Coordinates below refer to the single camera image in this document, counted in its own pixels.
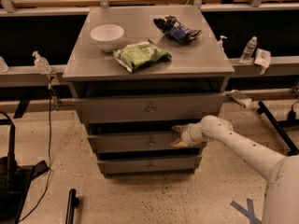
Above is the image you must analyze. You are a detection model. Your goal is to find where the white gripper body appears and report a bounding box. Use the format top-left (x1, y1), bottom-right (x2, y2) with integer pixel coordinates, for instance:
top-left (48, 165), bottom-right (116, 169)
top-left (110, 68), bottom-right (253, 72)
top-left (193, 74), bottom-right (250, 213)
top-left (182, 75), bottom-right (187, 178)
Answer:
top-left (180, 123), bottom-right (204, 147)

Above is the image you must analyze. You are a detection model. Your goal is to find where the grey drawer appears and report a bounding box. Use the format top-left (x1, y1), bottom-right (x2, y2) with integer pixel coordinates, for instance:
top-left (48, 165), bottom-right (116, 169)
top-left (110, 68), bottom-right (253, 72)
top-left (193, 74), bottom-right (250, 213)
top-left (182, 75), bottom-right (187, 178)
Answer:
top-left (76, 93), bottom-right (227, 123)
top-left (98, 155), bottom-right (202, 175)
top-left (87, 129), bottom-right (212, 154)

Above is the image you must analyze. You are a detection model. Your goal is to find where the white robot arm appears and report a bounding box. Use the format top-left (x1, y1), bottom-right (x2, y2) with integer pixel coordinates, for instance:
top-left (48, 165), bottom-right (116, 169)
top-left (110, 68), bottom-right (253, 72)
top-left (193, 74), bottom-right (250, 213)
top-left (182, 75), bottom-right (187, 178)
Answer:
top-left (171, 115), bottom-right (299, 224)

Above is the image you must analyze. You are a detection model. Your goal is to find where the grey bottom drawer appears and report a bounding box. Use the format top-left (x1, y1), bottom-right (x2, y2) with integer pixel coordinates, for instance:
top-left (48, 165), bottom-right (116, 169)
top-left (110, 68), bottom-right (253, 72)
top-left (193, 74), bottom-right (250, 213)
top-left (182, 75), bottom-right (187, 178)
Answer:
top-left (98, 155), bottom-right (202, 175)

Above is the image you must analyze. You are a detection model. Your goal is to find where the grey drawer cabinet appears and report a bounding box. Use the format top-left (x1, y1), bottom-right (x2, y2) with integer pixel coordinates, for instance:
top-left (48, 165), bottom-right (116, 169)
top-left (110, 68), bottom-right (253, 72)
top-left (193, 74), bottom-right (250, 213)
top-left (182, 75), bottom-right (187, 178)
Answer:
top-left (62, 5), bottom-right (235, 178)

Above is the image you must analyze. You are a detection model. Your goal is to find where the grey top drawer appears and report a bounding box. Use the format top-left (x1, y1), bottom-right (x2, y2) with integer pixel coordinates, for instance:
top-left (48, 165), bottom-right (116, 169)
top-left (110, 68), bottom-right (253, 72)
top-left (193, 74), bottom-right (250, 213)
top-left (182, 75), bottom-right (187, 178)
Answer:
top-left (76, 93), bottom-right (227, 123)

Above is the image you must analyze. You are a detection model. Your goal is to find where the grey folded cloth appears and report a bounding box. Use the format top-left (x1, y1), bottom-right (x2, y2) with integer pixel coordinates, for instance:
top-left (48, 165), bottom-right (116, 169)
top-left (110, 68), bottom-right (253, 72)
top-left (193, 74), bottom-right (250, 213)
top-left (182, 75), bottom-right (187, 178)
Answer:
top-left (228, 90), bottom-right (251, 107)

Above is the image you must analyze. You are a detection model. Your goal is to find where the green chip bag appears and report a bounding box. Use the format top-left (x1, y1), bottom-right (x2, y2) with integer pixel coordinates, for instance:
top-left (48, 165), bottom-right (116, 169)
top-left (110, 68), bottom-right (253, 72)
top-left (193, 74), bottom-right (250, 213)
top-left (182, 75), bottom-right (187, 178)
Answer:
top-left (113, 40), bottom-right (172, 73)

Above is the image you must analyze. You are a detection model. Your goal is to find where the small white pump bottle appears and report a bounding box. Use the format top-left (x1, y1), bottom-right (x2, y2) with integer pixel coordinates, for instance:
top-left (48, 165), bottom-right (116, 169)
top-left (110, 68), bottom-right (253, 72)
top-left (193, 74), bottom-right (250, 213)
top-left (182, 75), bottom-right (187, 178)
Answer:
top-left (218, 35), bottom-right (227, 50)

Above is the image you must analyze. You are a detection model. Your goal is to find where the clear water bottle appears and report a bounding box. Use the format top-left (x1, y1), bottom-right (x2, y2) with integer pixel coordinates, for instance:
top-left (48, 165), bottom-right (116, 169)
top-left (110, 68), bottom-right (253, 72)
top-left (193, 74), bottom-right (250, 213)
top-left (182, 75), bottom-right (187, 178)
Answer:
top-left (240, 36), bottom-right (257, 63)

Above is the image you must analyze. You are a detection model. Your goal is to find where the blue chip bag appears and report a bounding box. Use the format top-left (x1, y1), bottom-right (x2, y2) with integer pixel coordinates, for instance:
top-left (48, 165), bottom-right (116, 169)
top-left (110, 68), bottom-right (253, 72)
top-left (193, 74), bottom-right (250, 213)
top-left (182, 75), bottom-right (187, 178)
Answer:
top-left (153, 16), bottom-right (202, 45)

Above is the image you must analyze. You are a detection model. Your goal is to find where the black stand leg right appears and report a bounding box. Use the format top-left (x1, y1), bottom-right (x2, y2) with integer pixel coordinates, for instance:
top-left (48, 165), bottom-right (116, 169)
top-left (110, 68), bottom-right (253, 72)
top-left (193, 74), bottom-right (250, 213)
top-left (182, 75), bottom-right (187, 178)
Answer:
top-left (257, 101), bottom-right (299, 156)

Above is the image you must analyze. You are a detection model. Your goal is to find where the white wipes packet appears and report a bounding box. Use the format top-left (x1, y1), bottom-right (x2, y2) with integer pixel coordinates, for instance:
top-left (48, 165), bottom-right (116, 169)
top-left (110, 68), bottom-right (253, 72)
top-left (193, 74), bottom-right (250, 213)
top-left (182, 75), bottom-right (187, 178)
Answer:
top-left (254, 49), bottom-right (271, 75)

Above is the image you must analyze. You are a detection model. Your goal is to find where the white bowl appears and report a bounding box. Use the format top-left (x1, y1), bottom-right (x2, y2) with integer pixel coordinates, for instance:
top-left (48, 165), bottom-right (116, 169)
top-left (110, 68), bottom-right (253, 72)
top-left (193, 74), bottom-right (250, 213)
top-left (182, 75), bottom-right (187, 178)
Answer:
top-left (90, 24), bottom-right (124, 52)

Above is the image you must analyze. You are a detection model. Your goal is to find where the black tube on floor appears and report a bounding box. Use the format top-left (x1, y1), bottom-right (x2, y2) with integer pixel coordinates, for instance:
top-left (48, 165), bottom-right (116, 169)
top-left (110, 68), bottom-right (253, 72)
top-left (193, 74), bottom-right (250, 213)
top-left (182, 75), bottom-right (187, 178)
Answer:
top-left (65, 189), bottom-right (79, 224)

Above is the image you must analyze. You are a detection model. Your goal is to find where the clear sanitizer pump bottle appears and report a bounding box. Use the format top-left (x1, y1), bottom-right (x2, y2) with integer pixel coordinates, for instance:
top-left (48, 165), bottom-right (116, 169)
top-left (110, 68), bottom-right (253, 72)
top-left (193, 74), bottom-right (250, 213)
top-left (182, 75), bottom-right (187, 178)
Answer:
top-left (32, 51), bottom-right (51, 75)

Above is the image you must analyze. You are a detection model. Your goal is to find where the black stand base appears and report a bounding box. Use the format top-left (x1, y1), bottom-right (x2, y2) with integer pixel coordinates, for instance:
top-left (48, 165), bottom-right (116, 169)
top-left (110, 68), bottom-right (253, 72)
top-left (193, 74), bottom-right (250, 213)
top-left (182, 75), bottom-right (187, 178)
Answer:
top-left (0, 112), bottom-right (50, 224)

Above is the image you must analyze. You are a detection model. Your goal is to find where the black cable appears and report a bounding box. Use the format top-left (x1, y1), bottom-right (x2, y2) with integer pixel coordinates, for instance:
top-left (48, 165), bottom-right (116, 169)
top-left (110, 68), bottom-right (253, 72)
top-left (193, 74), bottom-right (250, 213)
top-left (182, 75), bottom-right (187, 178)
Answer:
top-left (18, 83), bottom-right (62, 223)

